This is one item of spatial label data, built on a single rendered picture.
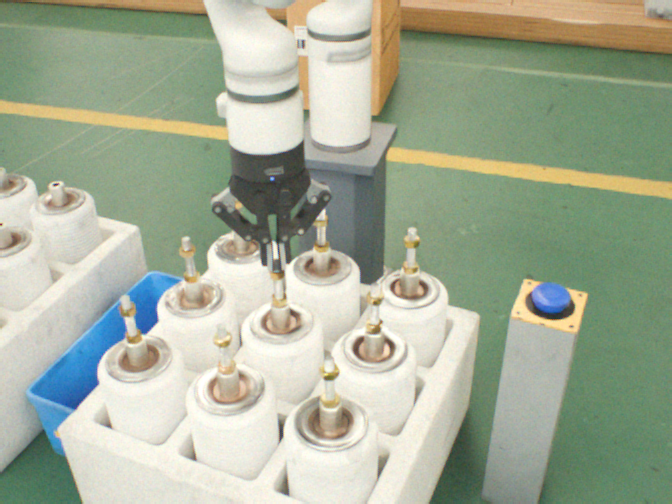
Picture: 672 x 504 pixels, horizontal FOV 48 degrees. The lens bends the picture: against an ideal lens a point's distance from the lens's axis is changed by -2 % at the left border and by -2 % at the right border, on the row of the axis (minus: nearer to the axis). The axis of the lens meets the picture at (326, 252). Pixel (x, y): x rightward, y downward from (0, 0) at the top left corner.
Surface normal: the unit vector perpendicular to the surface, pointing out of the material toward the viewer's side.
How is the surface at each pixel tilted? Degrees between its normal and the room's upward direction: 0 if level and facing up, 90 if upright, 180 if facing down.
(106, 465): 90
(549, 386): 90
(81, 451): 90
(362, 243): 90
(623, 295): 0
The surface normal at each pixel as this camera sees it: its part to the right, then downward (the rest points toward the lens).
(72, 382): 0.91, 0.19
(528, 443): -0.41, 0.54
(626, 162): -0.03, -0.82
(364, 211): 0.46, 0.50
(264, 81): 0.14, 0.58
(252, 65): -0.16, 0.54
